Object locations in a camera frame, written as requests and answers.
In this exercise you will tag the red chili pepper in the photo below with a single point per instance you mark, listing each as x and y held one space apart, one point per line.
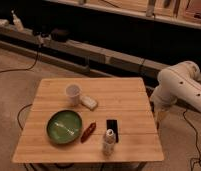
88 132

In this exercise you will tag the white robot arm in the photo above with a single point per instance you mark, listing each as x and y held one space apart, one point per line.
176 82

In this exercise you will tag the white sponge block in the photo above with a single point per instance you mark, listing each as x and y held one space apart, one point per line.
89 102

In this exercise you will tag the white plastic cup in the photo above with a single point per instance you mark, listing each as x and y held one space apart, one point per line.
73 92

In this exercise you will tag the black rectangular box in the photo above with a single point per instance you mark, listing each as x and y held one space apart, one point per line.
112 124

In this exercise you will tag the small white bottle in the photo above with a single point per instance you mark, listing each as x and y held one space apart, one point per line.
109 140

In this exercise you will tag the green ceramic plate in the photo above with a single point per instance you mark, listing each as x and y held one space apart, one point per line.
64 127

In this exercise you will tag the black device on ledge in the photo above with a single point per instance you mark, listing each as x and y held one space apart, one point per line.
60 35

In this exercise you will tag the white spray bottle background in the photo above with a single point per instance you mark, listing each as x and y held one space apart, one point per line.
17 22

